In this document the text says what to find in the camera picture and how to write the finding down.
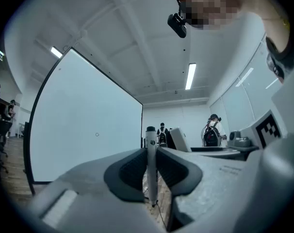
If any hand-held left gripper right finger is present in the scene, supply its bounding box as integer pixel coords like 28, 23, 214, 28
157, 146, 259, 233

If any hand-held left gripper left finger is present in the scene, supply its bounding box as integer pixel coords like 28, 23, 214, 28
28, 148, 167, 233

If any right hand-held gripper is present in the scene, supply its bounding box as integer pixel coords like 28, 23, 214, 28
190, 109, 283, 158

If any long ceiling light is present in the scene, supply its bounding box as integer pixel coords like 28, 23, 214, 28
185, 63, 196, 90
51, 46, 63, 59

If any black office chair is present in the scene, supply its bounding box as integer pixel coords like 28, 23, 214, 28
0, 119, 13, 174

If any person's grey knit top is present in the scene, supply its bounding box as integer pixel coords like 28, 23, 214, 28
265, 36, 294, 83

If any person's head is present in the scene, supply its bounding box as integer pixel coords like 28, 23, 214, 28
175, 0, 245, 30

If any black floor cable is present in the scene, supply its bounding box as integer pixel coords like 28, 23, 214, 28
143, 173, 167, 229

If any black head-mounted camera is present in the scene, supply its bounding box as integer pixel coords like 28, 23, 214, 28
167, 13, 187, 39

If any gold necklace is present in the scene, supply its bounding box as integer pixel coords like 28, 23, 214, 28
261, 17, 290, 29

